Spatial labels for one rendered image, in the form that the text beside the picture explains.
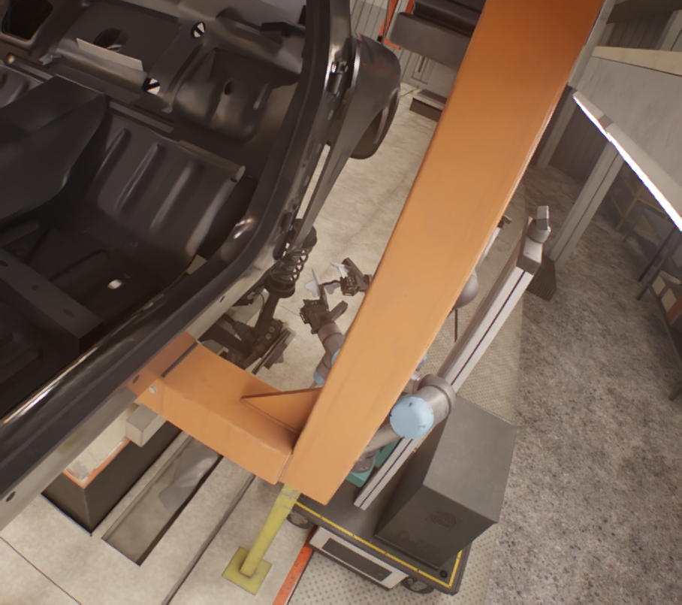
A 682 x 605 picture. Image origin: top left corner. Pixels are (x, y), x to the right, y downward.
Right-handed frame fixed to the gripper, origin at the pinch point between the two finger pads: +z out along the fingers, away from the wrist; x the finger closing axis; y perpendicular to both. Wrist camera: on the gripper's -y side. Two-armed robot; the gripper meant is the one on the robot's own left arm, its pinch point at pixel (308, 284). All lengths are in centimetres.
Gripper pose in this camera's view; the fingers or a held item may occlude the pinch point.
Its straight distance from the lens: 175.1
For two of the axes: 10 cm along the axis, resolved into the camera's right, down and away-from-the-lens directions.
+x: -2.3, 7.3, 6.5
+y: -8.9, 1.1, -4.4
